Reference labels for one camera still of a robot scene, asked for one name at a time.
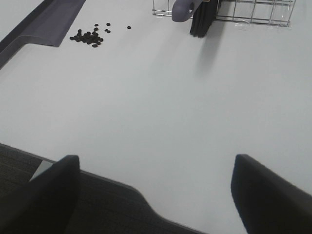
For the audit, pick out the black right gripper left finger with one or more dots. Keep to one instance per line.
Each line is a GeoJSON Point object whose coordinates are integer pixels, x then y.
{"type": "Point", "coordinates": [45, 204]}

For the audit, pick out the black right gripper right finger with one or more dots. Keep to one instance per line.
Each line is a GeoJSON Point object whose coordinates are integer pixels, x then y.
{"type": "Point", "coordinates": [267, 203]}

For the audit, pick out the pile of coffee beans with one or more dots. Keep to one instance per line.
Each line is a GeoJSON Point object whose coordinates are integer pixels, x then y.
{"type": "Point", "coordinates": [92, 38]}

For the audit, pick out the purple plastic dustpan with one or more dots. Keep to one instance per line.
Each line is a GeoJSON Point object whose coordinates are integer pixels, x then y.
{"type": "Point", "coordinates": [47, 25]}

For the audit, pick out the chrome wire dish rack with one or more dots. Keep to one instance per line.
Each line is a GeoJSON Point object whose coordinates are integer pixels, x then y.
{"type": "Point", "coordinates": [266, 12]}

